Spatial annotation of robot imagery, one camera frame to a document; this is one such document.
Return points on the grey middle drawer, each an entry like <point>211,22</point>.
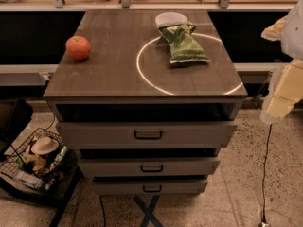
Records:
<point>143,167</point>

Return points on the grey bottom drawer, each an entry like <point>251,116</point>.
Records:
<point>150,187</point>

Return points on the white bowl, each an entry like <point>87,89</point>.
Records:
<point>170,18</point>

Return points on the red apple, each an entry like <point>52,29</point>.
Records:
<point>78,48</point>

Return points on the grey top drawer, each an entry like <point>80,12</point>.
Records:
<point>146,135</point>

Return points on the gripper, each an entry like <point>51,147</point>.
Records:
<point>294,35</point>

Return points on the black wire basket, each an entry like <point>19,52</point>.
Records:
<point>41,166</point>

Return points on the white packet in basket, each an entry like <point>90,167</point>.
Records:
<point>27,179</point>

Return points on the grey drawer cabinet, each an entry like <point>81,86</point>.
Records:
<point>128,78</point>

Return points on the green bottle in basket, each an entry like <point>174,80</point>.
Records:
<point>60,156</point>

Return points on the green chip bag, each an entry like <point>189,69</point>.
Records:
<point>183,47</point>

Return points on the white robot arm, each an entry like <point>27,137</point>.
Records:
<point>288,30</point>

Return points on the grey drawer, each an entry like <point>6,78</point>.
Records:
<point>150,187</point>
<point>146,135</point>
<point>143,167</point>

